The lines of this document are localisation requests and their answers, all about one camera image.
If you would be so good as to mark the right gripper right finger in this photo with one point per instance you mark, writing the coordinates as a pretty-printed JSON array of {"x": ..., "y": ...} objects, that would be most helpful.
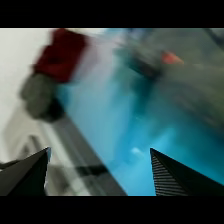
[{"x": 176, "y": 180}]

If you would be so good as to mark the red garment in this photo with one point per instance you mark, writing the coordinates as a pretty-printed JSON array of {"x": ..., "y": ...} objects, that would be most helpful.
[{"x": 62, "y": 55}]

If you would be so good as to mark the grey garment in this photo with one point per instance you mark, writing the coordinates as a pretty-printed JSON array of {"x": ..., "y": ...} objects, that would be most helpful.
[{"x": 40, "y": 95}]

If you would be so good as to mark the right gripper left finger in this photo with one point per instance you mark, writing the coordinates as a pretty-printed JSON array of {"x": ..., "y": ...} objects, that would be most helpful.
[{"x": 27, "y": 176}]

